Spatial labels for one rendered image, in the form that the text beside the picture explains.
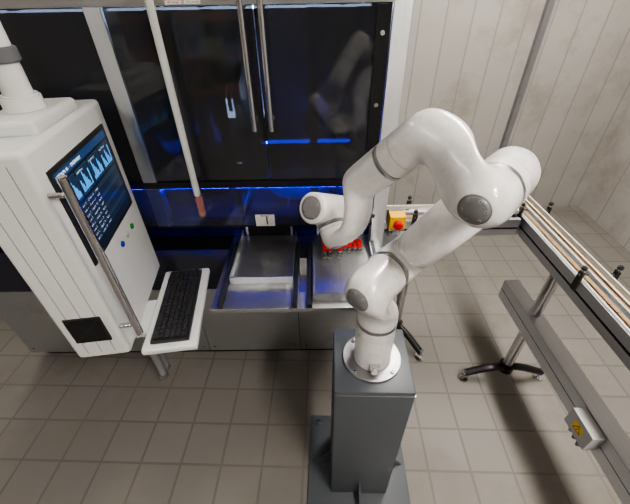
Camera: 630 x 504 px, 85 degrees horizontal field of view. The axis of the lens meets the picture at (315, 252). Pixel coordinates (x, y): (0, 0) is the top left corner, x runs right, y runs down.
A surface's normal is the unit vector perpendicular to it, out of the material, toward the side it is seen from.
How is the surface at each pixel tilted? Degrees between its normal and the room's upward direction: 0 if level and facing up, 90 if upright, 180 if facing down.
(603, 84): 90
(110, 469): 0
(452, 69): 90
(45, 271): 90
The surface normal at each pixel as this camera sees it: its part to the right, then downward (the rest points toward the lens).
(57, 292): 0.14, 0.60
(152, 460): -0.01, -0.79
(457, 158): -0.75, -0.32
